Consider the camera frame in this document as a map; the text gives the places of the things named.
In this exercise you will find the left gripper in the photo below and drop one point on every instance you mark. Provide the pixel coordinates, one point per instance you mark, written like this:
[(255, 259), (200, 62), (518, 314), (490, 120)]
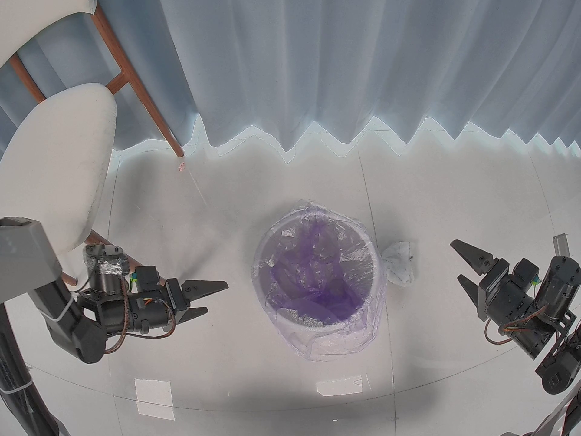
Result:
[(150, 311)]

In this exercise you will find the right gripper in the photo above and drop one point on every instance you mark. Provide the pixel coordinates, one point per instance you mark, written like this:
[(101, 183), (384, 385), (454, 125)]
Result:
[(508, 302)]

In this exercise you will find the white paper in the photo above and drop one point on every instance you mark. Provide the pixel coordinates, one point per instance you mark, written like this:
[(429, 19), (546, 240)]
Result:
[(399, 264)]

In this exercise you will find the purple plastic bag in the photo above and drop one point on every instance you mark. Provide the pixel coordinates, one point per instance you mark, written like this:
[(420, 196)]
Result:
[(317, 289)]

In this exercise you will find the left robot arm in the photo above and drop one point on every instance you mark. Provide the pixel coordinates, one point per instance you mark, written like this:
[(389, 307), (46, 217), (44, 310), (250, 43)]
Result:
[(72, 329)]

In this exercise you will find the white trash bin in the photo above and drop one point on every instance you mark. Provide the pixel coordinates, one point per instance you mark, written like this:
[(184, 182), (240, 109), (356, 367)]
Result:
[(345, 234)]

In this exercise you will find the white cushioned wooden chair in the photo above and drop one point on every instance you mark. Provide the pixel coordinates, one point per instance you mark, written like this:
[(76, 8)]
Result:
[(59, 161)]

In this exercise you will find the pale blue curtain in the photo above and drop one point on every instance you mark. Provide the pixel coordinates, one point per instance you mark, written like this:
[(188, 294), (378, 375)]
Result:
[(363, 52), (131, 7)]

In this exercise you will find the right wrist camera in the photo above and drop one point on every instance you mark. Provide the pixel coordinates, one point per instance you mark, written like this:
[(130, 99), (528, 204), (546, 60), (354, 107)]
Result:
[(526, 270)]

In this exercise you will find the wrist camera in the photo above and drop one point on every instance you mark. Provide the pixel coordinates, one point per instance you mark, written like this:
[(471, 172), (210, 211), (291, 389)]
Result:
[(526, 270), (147, 277)]

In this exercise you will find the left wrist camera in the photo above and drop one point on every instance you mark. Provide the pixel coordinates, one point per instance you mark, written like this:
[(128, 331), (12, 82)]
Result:
[(147, 277)]

